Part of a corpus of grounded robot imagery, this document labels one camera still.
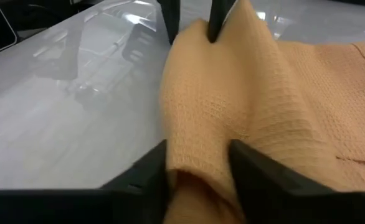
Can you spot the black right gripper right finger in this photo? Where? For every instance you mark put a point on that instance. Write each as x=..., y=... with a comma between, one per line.
x=294, y=207

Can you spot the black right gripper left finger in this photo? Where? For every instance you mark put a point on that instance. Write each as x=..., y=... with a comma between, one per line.
x=76, y=207

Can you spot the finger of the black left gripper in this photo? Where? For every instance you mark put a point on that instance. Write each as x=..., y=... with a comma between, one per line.
x=218, y=18
x=171, y=18

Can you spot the orange waffle towel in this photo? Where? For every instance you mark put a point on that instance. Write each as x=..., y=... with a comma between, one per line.
x=263, y=109

